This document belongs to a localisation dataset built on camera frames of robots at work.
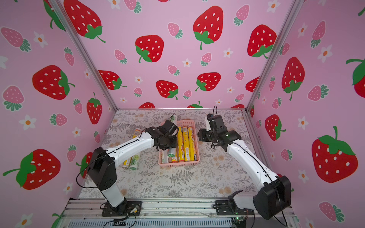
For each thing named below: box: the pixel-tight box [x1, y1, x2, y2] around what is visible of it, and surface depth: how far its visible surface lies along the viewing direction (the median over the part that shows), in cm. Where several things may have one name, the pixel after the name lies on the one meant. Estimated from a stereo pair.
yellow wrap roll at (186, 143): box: [182, 126, 190, 162], surface depth 96 cm
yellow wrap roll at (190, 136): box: [187, 126, 195, 162], surface depth 97 cm
